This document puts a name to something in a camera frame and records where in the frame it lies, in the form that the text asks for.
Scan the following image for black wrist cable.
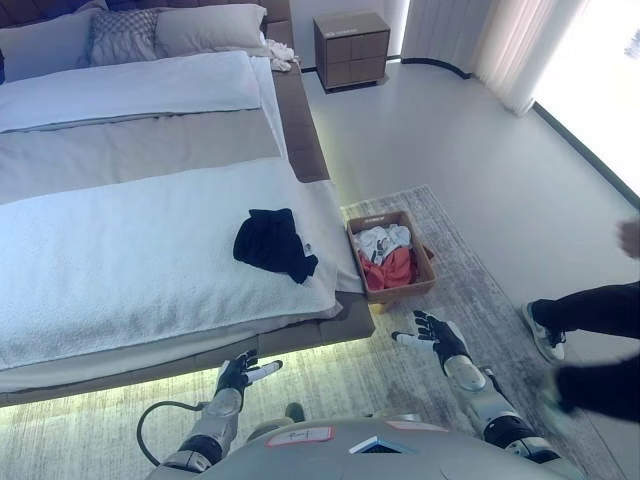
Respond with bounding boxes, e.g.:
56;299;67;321
136;399;211;464

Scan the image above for white fluffy blanket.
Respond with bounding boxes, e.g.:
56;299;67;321
0;158;344;372

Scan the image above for patterned grey cushion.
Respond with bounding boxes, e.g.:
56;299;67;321
86;8;162;67

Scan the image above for grey robot torso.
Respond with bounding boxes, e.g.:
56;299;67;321
144;417;586;480

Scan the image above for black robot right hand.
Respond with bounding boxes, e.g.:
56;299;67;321
391;309;469;374

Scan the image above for orange garment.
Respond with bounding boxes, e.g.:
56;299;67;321
360;248;418;292

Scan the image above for black garment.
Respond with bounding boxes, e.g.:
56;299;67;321
232;207;320;286

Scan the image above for grey duvet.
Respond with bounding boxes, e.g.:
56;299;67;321
0;107;289;206

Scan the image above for bed with white blanket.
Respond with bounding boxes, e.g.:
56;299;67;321
0;0;377;409

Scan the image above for crumpled white cloth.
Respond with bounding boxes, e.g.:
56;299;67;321
262;38;302;73

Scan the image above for plain grey pillow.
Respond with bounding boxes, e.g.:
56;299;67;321
0;7;101;84

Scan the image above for brown laundry basket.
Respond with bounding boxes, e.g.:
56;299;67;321
346;209;437;304

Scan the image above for beige pillow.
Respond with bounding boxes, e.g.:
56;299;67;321
153;3;269;59

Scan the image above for white folded duvet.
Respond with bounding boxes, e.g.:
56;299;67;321
0;49;262;134

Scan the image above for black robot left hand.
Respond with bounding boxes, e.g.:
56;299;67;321
215;349;284;397

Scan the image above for grey white sneaker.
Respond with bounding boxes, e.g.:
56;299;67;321
521;301;568;364

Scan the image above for brown wooden nightstand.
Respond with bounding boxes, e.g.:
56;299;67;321
313;10;392;93

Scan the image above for pale bed sheet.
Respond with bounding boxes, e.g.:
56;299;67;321
248;55;362;294

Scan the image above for white curtain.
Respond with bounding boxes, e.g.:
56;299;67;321
399;0;594;118

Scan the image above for white clothes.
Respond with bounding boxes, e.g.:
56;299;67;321
354;224;414;264

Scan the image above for person leg black trousers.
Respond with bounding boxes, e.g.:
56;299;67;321
553;361;640;427
529;281;640;335

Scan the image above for grey patterned rug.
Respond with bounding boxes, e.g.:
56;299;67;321
0;184;627;480

